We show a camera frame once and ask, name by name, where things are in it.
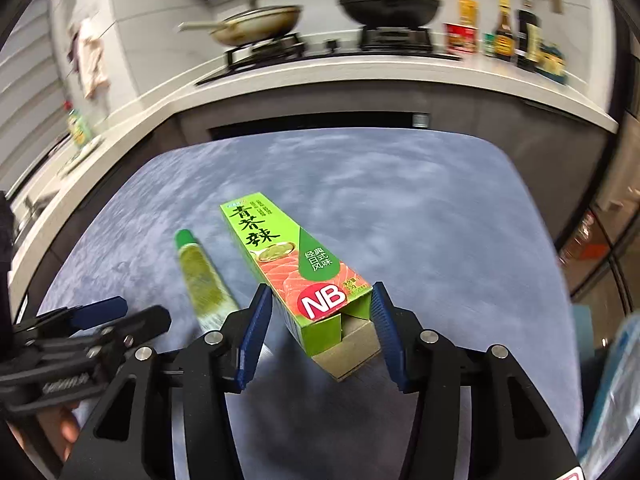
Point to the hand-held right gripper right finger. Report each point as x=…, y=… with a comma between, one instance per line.
x=389, y=340

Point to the beige frying pan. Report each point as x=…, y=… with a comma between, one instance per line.
x=255, y=22

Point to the green wasabi tube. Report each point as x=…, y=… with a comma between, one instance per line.
x=202, y=275

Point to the small green seasoning bottle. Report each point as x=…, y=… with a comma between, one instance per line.
x=488, y=44

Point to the blue trash bin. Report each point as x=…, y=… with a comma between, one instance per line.
x=585, y=325

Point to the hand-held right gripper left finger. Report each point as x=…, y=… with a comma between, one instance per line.
x=252, y=337

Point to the brown sauce bottle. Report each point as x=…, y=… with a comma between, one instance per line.
x=504, y=35

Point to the black wok with lid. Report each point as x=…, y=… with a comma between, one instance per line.
x=392, y=5

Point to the black framed glass sliding door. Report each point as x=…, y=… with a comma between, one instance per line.
x=595, y=255

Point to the black gas stove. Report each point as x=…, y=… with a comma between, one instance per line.
x=325, y=52

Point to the green wasabi box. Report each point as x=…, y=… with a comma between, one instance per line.
x=285, y=260

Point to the green dish soap bottle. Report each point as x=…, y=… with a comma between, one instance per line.
x=79, y=127

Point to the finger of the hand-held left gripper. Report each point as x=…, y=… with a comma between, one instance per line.
x=145, y=321
x=97, y=310

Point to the yellow food packet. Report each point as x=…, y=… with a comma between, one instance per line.
x=468, y=11

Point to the grey wall outlet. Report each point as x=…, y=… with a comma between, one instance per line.
x=556, y=2

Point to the blue grey cloth covered table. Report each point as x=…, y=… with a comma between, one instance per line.
x=400, y=210

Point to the large dark soy sauce bottle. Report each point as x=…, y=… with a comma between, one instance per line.
x=529, y=35

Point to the pink hanging towel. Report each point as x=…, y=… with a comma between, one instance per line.
x=90, y=57

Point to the person's left hand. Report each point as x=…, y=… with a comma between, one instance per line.
x=62, y=427

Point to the red instant noodle cup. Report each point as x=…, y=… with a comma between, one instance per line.
x=461, y=39

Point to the teal spice jar rack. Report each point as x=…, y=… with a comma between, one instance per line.
x=552, y=62

